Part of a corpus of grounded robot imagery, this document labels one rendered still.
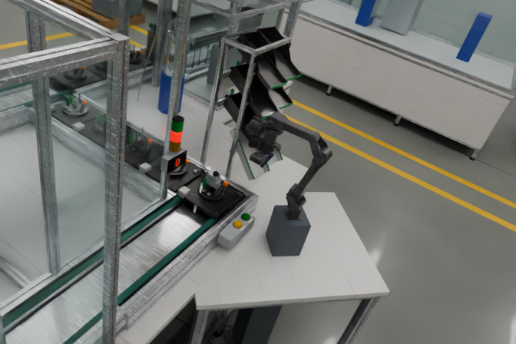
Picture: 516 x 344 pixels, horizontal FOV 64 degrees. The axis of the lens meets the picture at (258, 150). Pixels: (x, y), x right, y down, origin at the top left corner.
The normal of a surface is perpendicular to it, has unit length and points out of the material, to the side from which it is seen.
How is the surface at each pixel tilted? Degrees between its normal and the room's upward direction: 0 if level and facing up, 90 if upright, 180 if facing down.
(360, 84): 90
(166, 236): 0
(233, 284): 0
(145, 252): 0
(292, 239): 90
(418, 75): 90
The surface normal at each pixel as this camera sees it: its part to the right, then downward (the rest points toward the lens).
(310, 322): 0.22, -0.81
